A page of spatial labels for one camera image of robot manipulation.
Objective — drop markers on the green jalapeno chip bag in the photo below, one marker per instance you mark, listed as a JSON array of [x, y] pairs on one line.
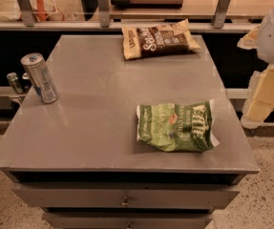
[[174, 127]]

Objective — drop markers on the white orange plastic bag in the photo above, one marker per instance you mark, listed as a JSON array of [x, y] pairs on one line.
[[42, 10]]

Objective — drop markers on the left metal bracket post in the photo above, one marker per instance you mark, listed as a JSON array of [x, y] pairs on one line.
[[26, 13]]

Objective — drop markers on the grey drawer cabinet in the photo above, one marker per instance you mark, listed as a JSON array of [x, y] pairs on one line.
[[89, 135]]

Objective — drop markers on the silver blue drink can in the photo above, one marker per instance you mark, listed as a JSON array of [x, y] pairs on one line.
[[40, 77]]

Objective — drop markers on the green can on shelf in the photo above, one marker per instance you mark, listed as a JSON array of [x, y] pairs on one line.
[[14, 82]]

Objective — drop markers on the metal bracket post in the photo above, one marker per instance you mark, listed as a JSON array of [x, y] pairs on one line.
[[104, 13], [219, 16], [26, 13]]

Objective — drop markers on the right metal bracket post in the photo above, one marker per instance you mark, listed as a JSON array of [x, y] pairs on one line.
[[219, 16]]

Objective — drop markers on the dark can on shelf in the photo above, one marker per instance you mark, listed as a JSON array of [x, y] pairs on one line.
[[26, 81]]

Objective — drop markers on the middle metal bracket post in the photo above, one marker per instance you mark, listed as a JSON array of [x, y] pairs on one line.
[[104, 13]]

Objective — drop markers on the top grey drawer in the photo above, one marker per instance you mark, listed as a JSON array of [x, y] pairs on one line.
[[135, 196]]

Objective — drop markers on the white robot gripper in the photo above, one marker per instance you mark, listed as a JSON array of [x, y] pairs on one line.
[[259, 101]]

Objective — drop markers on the grey drawer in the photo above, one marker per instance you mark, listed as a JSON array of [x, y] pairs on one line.
[[135, 196], [113, 220]]

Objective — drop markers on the brown chip bag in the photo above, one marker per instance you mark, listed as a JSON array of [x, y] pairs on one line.
[[159, 40]]

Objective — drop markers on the lower grey drawer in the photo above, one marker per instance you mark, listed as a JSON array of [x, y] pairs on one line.
[[113, 220]]

